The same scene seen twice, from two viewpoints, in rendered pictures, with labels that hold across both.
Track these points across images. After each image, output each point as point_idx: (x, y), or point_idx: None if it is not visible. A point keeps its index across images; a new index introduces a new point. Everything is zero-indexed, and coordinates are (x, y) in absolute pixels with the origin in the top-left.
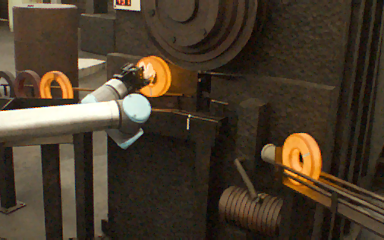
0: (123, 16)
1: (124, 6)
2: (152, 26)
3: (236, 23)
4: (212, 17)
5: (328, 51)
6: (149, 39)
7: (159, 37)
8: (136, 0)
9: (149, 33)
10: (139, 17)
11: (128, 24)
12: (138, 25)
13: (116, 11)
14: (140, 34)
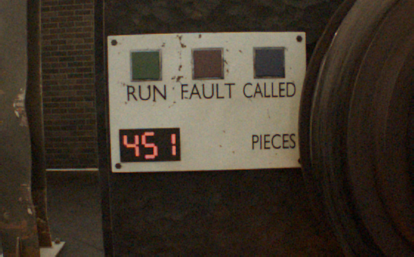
0: (140, 191)
1: (153, 163)
2: (378, 222)
3: None
4: None
5: None
6: (243, 247)
7: (403, 249)
8: (199, 140)
9: (349, 242)
10: (202, 187)
11: (163, 213)
12: (200, 212)
13: (113, 180)
14: (210, 236)
